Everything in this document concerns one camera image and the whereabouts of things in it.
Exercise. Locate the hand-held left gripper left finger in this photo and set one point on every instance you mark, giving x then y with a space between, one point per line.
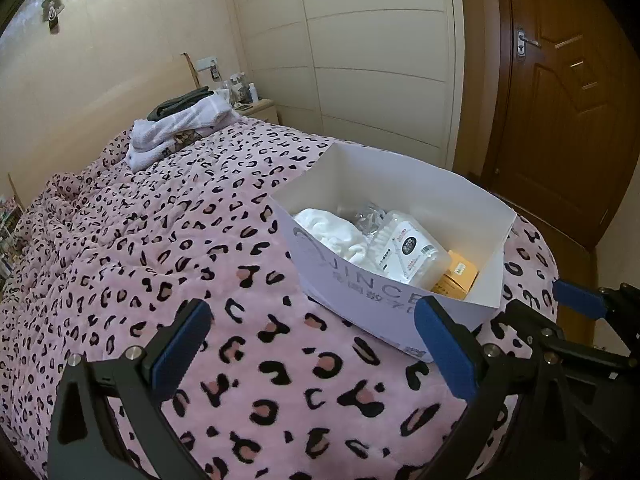
180 347

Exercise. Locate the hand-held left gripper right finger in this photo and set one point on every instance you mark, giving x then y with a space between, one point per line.
445 350

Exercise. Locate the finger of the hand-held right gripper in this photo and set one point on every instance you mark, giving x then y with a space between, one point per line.
530 322
577 296

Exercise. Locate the orange box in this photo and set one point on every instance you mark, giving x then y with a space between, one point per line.
457 274

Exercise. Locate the clear cotton swab container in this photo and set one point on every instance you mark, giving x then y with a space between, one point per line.
405 255

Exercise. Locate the white and lavender cardboard box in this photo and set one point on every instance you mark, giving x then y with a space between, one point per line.
350 280

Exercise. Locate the clear crinkled plastic bag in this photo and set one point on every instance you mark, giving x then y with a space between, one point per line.
367 217

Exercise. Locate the white cloth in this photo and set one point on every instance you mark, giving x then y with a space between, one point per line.
325 232

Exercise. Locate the pink leopard print blanket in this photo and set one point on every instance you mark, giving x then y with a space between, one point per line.
150 250

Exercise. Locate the brown wooden door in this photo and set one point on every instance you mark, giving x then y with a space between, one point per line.
575 110

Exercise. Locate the white rack with trinkets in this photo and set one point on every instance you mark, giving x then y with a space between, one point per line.
7 240

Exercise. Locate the folded white towels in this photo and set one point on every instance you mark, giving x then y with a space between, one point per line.
165 135

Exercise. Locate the dark cloth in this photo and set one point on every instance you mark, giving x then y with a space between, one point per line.
175 105

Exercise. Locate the beige nightstand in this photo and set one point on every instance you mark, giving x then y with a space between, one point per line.
260 111

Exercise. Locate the small white bottle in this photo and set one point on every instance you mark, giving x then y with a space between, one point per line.
253 91

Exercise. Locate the cream wardrobe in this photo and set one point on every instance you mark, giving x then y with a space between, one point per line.
375 60

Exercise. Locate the wooden bed post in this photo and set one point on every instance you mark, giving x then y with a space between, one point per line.
14 190
190 67

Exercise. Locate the wall power outlet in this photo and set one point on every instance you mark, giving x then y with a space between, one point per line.
205 65

